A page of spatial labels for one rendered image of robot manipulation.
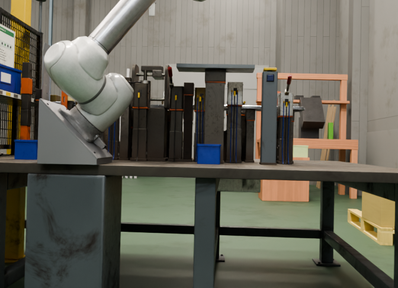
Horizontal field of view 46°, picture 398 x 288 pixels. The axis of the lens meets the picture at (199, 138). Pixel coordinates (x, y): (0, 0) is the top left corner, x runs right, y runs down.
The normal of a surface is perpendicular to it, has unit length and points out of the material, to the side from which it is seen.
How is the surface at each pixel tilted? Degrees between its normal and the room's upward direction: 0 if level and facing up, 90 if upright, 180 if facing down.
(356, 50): 90
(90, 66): 107
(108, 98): 113
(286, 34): 90
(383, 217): 90
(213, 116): 90
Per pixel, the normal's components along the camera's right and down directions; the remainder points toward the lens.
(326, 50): -0.06, -0.02
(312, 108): 0.00, -0.59
